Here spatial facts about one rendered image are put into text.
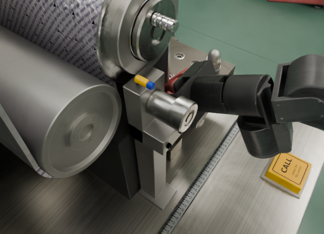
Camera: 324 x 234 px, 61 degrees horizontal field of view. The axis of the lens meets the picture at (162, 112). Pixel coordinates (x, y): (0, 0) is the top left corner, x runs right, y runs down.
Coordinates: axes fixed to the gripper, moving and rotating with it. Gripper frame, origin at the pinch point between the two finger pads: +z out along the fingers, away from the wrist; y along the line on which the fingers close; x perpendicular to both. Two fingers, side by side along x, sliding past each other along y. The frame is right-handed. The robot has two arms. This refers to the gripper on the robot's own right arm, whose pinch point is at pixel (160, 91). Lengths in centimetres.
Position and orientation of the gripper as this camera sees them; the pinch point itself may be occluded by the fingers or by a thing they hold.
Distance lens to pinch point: 50.0
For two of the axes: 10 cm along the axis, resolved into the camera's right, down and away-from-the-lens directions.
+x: -3.9, -7.8, -4.9
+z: -7.1, -0.8, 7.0
